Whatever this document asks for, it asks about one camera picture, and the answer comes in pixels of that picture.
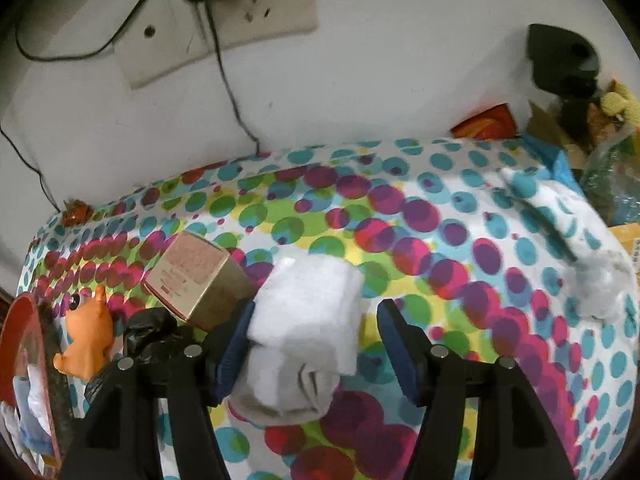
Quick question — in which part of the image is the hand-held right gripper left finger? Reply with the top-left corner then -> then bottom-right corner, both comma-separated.
60,299 -> 257,480

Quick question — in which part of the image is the white towel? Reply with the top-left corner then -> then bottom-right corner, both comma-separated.
229,256 -> 363,423

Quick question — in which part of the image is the grey cable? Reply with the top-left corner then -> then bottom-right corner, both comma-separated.
0,122 -> 63,213

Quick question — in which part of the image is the black plastic bag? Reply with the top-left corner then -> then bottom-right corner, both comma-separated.
84,307 -> 187,403

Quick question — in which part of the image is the clear plastic bag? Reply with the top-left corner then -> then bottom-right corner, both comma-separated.
580,127 -> 640,226

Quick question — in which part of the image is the small brown cardboard box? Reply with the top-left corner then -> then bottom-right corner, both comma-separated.
142,231 -> 258,332

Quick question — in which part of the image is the black plastic device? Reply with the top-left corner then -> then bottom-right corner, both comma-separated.
527,22 -> 601,136

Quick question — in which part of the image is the brown cardboard piece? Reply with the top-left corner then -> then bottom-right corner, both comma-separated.
525,102 -> 583,161

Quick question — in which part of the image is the red round tray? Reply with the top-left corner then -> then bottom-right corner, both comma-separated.
0,292 -> 76,476

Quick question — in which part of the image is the small orange-red trinket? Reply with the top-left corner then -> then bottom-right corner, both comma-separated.
61,199 -> 92,226

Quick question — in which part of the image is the thin cable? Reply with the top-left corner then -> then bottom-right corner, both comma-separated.
202,0 -> 263,156

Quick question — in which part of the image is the beige wall socket plate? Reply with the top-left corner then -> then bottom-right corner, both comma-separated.
114,0 -> 211,91

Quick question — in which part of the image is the black charger cable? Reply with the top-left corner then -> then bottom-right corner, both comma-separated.
14,0 -> 178,63

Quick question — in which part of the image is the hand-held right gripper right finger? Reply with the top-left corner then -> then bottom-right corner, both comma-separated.
376,299 -> 576,480

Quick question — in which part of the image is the red snack packet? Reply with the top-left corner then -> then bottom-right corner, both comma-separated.
452,104 -> 517,140

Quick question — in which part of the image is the orange toy figure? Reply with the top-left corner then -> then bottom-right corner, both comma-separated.
52,284 -> 117,382

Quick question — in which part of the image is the light blue cloth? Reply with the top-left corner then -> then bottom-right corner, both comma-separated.
12,374 -> 53,453

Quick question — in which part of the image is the beige wall outlet plate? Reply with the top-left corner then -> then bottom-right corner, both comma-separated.
200,0 -> 319,51

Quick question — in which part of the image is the yellow plush toy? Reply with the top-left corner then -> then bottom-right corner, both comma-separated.
600,80 -> 640,126

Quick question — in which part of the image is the polka dot tablecloth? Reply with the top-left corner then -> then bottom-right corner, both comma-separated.
15,137 -> 640,480

